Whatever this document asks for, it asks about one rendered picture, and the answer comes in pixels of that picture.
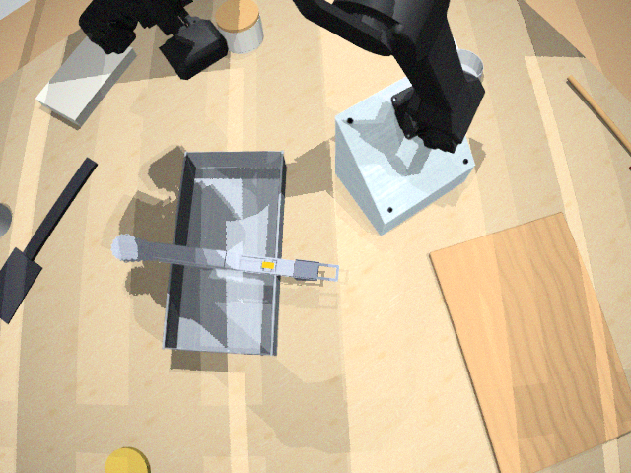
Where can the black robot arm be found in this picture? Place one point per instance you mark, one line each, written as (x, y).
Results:
(438, 107)

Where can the light wooden board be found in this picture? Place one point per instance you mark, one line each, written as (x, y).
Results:
(543, 366)

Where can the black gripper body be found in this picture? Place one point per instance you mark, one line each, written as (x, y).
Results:
(193, 47)

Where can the grey canister with tan lid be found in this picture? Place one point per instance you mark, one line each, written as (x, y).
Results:
(240, 24)

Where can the light grey cylinder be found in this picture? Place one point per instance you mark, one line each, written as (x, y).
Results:
(5, 219)

